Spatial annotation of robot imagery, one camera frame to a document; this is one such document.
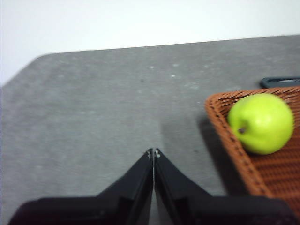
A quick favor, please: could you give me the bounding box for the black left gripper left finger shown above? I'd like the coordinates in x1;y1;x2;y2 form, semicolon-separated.
8;148;154;225

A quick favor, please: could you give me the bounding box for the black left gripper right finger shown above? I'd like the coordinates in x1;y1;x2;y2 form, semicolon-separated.
154;147;300;225

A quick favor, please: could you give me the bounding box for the brown woven wicker basket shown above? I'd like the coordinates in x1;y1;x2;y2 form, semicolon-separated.
204;86;300;216

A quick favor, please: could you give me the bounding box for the green apple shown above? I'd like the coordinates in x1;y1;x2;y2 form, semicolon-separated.
227;93;295;155

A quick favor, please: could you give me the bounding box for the black flat tray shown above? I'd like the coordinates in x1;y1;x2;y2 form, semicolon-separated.
260;77;300;89

